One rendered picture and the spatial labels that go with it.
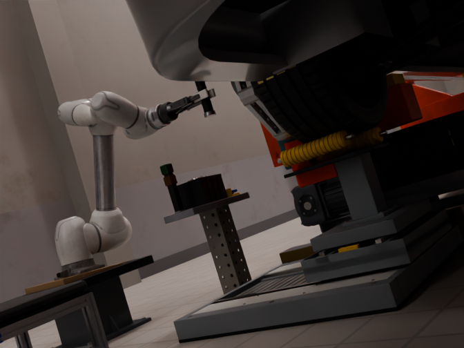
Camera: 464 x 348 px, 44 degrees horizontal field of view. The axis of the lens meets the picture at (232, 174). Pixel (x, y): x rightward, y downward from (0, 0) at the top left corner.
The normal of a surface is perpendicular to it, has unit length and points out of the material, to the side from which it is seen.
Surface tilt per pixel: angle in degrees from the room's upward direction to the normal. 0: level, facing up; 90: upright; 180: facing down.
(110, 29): 90
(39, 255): 90
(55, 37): 90
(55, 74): 90
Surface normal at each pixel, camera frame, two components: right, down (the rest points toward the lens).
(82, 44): 0.72, -0.26
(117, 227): 0.74, 0.05
